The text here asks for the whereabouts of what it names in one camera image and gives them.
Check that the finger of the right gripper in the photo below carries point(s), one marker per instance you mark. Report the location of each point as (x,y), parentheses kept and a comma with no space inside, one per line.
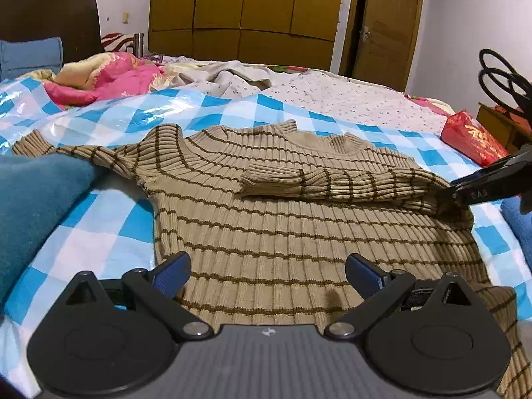
(496,182)

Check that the red plastic bag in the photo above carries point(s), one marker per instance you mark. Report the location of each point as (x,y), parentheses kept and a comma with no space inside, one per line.
(465,134)

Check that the pink floral blanket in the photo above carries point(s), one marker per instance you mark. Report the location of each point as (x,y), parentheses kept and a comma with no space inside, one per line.
(104,76)

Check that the red white striped cloth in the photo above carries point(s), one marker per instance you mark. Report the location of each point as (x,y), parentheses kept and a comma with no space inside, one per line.
(124,42)

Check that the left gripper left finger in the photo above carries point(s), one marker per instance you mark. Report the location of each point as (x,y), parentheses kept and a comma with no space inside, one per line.
(154,291)

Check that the dark wooden headboard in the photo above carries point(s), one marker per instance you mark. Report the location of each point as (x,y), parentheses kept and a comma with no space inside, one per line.
(76,22)

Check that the beige crumpled cloth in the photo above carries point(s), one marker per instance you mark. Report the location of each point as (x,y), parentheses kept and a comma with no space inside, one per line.
(230,79)

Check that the tan striped knit sweater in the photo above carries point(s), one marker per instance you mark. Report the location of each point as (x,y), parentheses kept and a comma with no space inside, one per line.
(269,215)

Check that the brown wooden door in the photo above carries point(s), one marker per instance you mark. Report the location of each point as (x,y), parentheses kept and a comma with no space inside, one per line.
(380,41)

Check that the white floral bedsheet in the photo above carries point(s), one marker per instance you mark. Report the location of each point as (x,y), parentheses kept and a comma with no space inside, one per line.
(351,100)

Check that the teal folded garment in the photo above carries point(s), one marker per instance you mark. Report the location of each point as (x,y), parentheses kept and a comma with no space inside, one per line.
(36,194)

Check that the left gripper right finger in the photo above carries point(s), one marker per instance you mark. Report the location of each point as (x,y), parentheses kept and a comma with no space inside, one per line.
(382,293)

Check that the blue knit garment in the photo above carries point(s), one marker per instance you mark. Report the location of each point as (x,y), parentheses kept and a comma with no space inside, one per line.
(520,224)

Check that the blue pillow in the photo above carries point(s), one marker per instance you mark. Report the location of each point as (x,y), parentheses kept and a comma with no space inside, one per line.
(19,58)

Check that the blue white checkered sheet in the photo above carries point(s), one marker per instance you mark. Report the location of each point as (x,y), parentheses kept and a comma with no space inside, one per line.
(111,229)

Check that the wooden side cabinet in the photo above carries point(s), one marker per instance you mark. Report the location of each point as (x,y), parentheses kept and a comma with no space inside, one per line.
(512,132)

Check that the brown wooden wardrobe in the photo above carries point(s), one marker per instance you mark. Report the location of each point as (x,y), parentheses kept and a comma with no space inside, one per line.
(286,32)

